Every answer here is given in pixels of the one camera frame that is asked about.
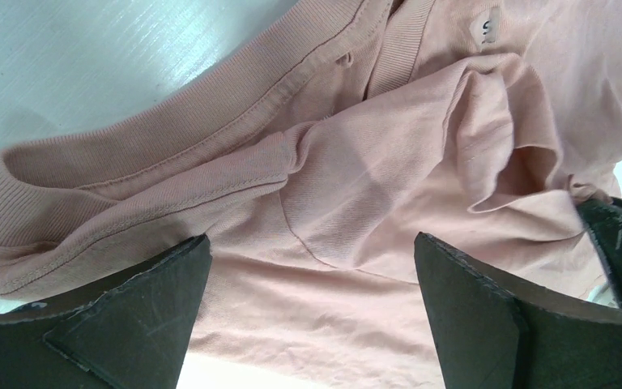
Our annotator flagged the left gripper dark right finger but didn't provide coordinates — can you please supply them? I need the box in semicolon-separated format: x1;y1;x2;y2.
414;233;622;388

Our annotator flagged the beige pink printed t-shirt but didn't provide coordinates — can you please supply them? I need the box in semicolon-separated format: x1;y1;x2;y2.
0;1;622;388

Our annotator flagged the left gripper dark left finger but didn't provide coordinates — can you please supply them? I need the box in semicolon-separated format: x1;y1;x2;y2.
0;235;212;388

